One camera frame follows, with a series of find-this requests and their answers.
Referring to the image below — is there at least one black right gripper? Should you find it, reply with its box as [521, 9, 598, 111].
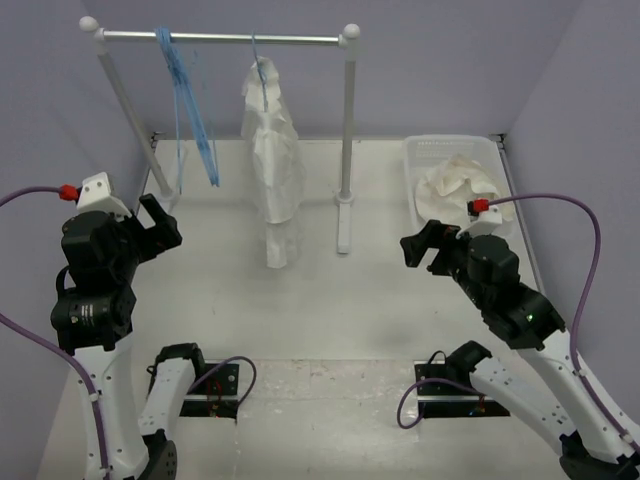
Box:
[400, 217, 489, 308]

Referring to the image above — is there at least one white skirt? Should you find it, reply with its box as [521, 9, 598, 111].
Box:
[241, 56, 306, 269]

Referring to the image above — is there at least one blue wire hanger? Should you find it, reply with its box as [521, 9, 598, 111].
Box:
[251, 32, 269, 112]

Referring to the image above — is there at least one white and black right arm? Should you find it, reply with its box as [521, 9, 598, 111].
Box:
[400, 220, 639, 479]

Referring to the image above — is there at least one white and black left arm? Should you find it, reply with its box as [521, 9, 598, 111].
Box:
[51, 194, 208, 479]

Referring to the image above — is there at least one white cloth in basket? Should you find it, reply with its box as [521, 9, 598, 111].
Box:
[414, 154, 509, 227]

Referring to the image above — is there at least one white plastic basket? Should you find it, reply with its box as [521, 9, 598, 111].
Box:
[402, 135, 511, 230]

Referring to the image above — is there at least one bundle of blue hangers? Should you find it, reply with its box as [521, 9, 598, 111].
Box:
[154, 27, 220, 187]

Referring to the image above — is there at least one white clothes rack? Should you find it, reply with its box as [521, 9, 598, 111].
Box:
[79, 16, 360, 255]

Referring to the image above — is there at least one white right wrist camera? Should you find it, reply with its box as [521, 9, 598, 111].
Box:
[456, 198, 503, 238]

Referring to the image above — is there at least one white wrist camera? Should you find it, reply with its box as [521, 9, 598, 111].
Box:
[76, 172, 132, 219]
[456, 198, 503, 238]

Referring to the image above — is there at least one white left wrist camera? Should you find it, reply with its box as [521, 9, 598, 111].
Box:
[76, 172, 132, 219]

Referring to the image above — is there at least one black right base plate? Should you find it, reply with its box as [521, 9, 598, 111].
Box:
[414, 360, 510, 419]

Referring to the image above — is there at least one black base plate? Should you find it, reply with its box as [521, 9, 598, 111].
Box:
[145, 362, 240, 419]
[414, 360, 510, 419]

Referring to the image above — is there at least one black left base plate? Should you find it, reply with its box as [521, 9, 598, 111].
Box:
[145, 362, 240, 419]

